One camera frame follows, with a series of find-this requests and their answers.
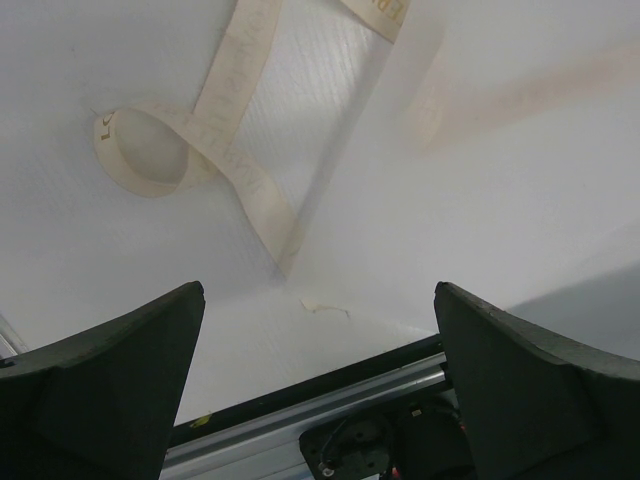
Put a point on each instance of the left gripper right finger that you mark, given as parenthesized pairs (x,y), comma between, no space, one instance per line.
(536,404)

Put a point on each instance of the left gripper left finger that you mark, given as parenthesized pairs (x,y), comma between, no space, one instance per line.
(101,404)

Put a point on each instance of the white wrapping paper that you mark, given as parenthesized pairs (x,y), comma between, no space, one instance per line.
(499,150)

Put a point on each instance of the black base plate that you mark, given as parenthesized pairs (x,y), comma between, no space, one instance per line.
(418,436)

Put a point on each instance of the aluminium front rail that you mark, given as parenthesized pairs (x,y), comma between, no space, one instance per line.
(268,448)

